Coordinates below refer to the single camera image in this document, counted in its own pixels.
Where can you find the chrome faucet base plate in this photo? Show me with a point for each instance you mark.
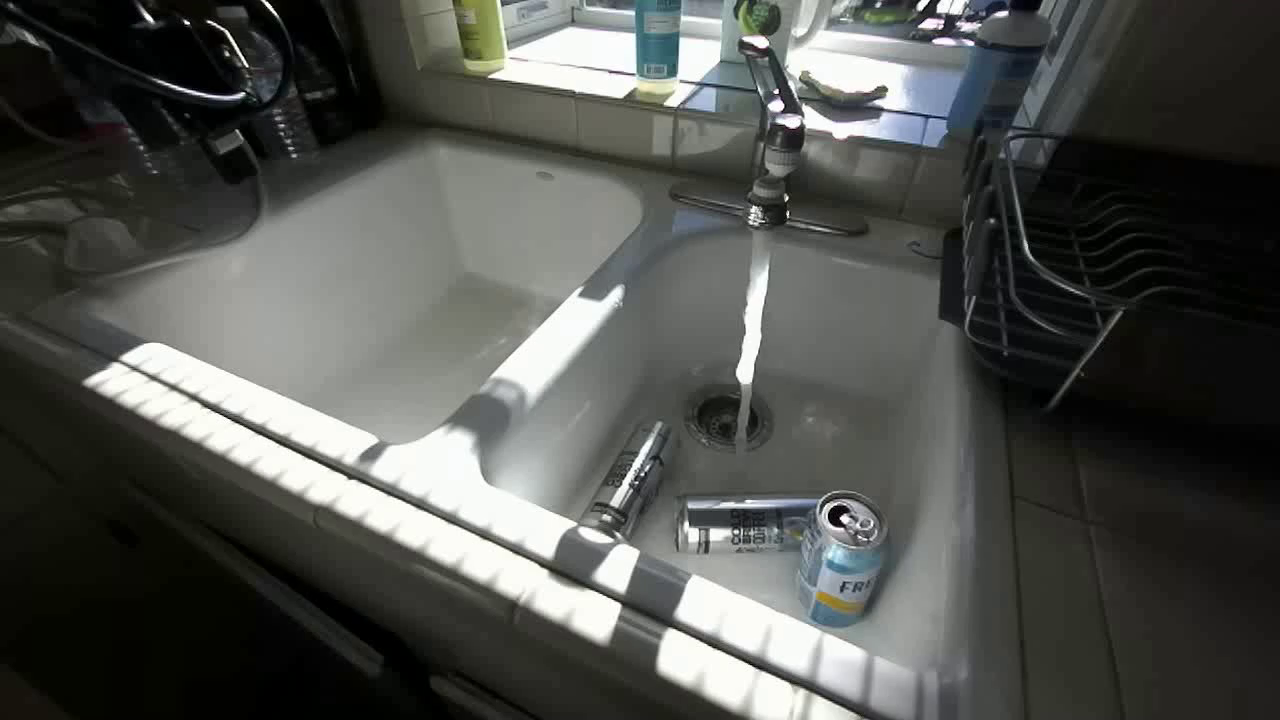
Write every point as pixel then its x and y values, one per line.
pixel 814 223

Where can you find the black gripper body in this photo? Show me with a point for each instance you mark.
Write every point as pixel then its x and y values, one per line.
pixel 229 146

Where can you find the teal label soap bottle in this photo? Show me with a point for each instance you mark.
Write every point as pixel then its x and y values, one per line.
pixel 657 35

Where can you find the yellow-green spray bottle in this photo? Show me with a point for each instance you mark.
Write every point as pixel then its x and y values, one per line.
pixel 483 30

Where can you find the silver drink can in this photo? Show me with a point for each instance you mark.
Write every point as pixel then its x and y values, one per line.
pixel 740 527
pixel 632 476

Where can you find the metal strainer drain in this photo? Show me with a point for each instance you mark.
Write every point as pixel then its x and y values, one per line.
pixel 713 410

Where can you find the green sponge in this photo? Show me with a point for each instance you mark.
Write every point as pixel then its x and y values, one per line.
pixel 842 88

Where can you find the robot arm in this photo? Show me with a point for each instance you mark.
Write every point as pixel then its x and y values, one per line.
pixel 162 53

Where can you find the clear plastic water bottle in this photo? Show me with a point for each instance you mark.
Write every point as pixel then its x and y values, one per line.
pixel 283 130

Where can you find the blue drink can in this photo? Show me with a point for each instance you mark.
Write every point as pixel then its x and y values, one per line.
pixel 842 565

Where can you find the white double basin sink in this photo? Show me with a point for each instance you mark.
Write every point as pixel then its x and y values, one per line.
pixel 401 264

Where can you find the blue pump bottle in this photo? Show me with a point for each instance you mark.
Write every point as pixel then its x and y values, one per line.
pixel 998 66

